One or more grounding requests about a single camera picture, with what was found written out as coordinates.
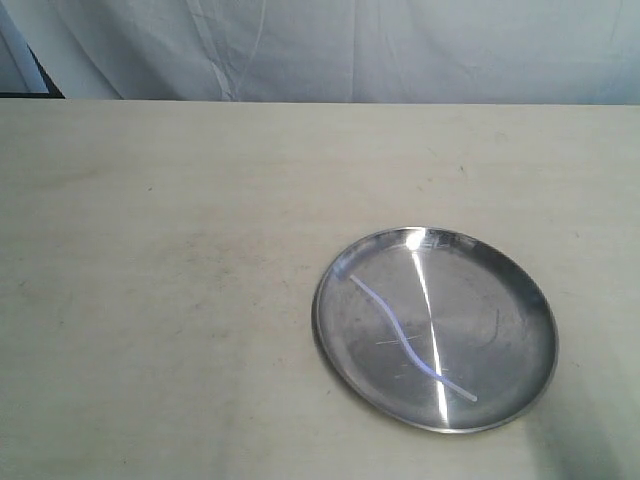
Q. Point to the translucent white plastic straw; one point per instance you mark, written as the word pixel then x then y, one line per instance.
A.
pixel 406 346

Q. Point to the round silver metal plate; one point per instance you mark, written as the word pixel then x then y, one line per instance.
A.
pixel 469 311

